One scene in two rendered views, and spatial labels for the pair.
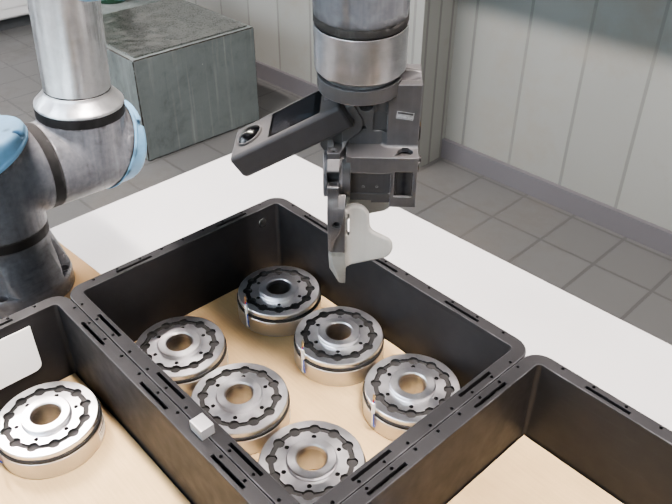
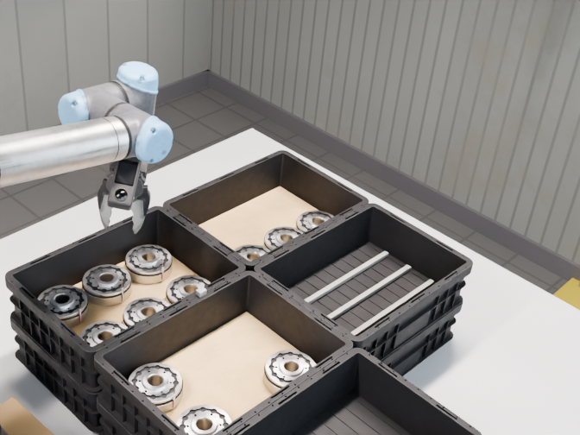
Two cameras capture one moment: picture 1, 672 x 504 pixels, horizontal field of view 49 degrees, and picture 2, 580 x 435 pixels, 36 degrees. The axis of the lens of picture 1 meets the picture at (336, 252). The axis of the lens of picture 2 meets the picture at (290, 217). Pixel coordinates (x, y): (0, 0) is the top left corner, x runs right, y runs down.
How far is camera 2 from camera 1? 1.68 m
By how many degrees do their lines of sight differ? 75
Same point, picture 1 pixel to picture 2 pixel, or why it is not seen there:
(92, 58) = not seen: outside the picture
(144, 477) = (184, 356)
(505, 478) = not seen: hidden behind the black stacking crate
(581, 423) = (186, 209)
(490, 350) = (149, 220)
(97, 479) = (184, 372)
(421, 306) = (115, 236)
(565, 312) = (33, 237)
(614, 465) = (199, 211)
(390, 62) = not seen: hidden behind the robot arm
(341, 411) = (148, 291)
